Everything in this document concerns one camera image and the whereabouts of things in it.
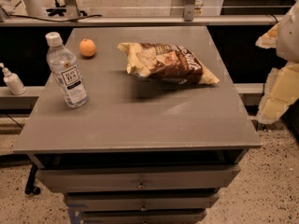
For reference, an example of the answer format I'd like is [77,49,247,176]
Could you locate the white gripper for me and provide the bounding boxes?
[255,1,299,124]

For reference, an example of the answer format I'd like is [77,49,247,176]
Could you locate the clear plastic tea bottle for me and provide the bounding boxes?
[45,32,88,107]

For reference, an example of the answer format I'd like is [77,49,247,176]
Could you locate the white spray bottle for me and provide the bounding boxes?
[0,63,26,95]

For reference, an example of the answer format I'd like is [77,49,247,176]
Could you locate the brown yellow chip bag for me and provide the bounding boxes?
[118,43,220,85]

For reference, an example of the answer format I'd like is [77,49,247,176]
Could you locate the top grey drawer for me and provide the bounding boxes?
[36,164,240,193]

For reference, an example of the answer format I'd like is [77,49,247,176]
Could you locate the grey drawer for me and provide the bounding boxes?
[36,164,240,193]
[82,209,206,224]
[65,192,219,211]

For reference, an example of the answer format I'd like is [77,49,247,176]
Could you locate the grey drawer cabinet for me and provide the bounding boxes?
[12,26,263,224]

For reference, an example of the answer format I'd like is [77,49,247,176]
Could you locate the middle grey drawer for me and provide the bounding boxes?
[65,192,219,211]

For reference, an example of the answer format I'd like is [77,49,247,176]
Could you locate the orange fruit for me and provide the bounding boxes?
[79,38,96,57]

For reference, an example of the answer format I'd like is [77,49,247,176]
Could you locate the bottom grey drawer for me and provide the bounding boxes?
[82,209,206,224]

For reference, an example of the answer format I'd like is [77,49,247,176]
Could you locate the black caster leg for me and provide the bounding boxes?
[25,164,40,195]

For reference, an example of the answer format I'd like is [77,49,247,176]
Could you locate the black cable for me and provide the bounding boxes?
[6,12,104,23]

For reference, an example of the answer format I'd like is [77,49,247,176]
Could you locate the grey metal rail frame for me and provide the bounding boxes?
[1,0,293,26]

